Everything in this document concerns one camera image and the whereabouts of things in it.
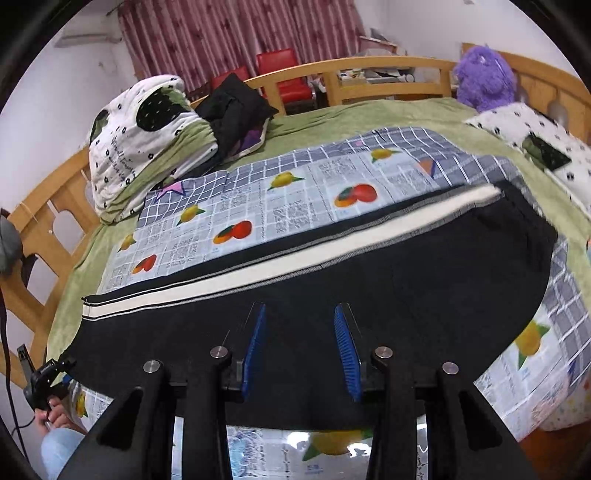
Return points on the person's leg in jeans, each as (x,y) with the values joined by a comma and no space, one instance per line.
(62,454)

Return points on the purple plush toy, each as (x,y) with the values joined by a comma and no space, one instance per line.
(485,78)

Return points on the black jacket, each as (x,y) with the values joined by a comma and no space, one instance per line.
(235,108)

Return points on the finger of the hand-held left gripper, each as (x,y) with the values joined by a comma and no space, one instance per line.
(60,369)

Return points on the person's left hand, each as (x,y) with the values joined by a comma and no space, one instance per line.
(57,415)

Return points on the wooden bed frame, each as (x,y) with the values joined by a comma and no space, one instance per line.
(392,64)

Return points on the red patterned curtain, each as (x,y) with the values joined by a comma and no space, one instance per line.
(231,32)

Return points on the red chair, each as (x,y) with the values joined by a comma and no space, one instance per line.
(281,69)
(221,78)

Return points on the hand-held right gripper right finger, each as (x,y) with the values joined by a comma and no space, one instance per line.
(347,355)

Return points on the purple cloth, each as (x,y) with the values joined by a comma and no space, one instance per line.
(251,138)

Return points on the green fleece blanket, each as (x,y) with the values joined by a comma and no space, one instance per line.
(369,115)

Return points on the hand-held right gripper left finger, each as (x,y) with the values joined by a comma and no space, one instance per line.
(255,350)

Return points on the grey hanging cloth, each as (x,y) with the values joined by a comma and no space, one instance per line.
(8,244)

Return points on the black pants with white stripe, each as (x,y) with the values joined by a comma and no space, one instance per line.
(323,281)

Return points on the pile of desk clutter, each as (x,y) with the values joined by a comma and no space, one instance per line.
(378,74)

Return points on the white spotted pillow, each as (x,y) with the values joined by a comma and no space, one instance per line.
(512,127)

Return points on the fruit printed checked bed sheet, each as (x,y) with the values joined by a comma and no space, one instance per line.
(295,203)

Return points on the rolled white spotted quilt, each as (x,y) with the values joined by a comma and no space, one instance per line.
(129,138)

